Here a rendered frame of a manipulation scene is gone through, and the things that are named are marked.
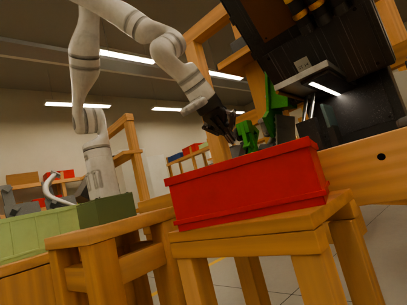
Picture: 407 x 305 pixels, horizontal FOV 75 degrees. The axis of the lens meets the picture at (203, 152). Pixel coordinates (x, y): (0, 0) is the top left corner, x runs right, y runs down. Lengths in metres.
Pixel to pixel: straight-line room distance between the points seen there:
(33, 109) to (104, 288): 7.70
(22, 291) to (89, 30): 0.93
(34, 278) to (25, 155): 6.75
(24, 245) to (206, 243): 0.91
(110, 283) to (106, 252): 0.08
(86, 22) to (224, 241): 0.74
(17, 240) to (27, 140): 6.77
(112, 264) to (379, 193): 0.68
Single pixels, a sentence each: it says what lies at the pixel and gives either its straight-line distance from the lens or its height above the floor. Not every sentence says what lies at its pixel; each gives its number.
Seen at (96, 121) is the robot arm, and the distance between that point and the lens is 1.00.
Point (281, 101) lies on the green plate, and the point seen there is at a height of 1.13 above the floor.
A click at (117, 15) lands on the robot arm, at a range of 0.81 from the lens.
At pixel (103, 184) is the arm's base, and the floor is 0.97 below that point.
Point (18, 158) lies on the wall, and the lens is 7.85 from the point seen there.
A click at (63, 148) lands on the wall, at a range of 8.12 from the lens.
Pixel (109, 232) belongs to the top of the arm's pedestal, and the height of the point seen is 0.83.
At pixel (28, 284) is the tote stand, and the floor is 0.70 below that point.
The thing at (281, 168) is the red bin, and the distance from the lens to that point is 0.50.
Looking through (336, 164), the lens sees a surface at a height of 0.86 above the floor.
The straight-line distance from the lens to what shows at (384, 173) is 0.71.
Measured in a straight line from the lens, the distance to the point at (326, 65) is 0.81.
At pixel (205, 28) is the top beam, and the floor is 1.86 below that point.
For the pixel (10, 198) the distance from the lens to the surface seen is 1.64.
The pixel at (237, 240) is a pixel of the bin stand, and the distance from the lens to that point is 0.51.
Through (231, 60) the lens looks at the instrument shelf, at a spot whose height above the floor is 1.51.
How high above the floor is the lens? 0.87
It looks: 8 degrees up
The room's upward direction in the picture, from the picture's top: 14 degrees counter-clockwise
